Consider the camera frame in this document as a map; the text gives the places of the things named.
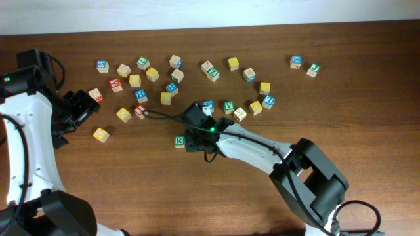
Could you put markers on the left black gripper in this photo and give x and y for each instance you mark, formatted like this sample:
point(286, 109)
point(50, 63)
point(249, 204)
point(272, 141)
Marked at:
point(87, 107)

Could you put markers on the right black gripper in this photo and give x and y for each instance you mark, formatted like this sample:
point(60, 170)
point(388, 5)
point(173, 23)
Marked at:
point(191, 141)

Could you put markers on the green R block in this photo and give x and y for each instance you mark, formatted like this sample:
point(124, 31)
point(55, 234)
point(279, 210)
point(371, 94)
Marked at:
point(179, 142)

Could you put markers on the yellow S block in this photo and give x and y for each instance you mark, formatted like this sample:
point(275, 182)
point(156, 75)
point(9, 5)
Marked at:
point(152, 74)

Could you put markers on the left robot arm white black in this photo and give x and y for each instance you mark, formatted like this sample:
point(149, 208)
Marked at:
point(36, 119)

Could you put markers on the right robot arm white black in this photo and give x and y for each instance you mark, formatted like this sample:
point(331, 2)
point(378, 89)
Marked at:
point(310, 184)

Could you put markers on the wood block red side left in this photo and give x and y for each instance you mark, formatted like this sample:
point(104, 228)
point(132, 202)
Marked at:
point(96, 95)

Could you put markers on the wood block red side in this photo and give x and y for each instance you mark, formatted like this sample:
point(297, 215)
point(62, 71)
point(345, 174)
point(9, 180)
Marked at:
point(96, 95)
point(239, 114)

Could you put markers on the yellow block far lower left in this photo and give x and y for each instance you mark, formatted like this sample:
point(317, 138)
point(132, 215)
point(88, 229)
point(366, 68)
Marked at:
point(101, 135)

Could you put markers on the blue P block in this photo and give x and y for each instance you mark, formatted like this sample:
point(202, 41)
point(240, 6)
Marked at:
point(209, 104)

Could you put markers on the red Y block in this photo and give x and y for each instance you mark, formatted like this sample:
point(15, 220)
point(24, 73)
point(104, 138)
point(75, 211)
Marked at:
point(115, 85)

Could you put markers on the green V block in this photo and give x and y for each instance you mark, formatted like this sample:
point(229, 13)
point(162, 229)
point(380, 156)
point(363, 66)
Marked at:
point(229, 107)

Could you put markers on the blue number five block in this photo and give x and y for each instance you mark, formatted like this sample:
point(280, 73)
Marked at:
point(102, 66)

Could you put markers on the yellow block centre left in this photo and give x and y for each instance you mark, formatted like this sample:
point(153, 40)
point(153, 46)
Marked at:
point(166, 98)

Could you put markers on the blue H block upper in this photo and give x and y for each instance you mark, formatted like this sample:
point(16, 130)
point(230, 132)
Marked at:
point(172, 89)

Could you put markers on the blue h block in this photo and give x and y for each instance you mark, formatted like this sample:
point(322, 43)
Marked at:
point(172, 89)
point(141, 96)

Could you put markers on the plain wood block left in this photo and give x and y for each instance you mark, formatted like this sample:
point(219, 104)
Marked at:
point(124, 70)

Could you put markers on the red I block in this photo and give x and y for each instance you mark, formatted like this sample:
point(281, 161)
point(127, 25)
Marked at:
point(140, 111)

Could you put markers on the yellow G block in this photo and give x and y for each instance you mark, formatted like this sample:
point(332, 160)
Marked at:
point(135, 80)

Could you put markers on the blue H block left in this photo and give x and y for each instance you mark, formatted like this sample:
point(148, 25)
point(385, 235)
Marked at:
point(141, 96)

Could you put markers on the yellow block right lower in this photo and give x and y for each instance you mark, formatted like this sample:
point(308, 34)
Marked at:
point(255, 108)

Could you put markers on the plain wood block green side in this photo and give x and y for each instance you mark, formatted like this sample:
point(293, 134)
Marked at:
point(177, 75)

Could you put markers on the green Z block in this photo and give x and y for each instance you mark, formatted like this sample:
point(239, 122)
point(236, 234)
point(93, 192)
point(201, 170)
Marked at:
point(213, 74)

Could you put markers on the leaf wood block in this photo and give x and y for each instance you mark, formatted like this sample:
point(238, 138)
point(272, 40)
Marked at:
point(206, 66)

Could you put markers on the green L block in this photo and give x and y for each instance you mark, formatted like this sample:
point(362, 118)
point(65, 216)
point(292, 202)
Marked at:
point(143, 63)

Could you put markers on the plain wood block blue side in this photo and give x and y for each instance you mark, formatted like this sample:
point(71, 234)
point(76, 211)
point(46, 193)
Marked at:
point(175, 61)

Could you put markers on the blue T block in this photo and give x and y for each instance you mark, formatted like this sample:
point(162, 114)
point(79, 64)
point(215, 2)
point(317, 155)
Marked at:
point(268, 102)

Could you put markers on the wood block blue side right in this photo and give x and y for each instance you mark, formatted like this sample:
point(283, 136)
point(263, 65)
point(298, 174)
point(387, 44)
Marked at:
point(249, 75)

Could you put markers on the yellow block top centre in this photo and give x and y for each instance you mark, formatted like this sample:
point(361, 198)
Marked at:
point(233, 64)

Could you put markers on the yellow block right upper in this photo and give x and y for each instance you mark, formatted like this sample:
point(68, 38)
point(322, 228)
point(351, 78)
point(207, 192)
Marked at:
point(264, 88)

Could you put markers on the blue X block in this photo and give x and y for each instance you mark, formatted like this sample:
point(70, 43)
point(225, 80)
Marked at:
point(296, 62)

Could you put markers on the green J block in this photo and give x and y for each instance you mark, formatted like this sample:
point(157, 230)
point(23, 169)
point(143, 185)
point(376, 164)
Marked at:
point(313, 70)

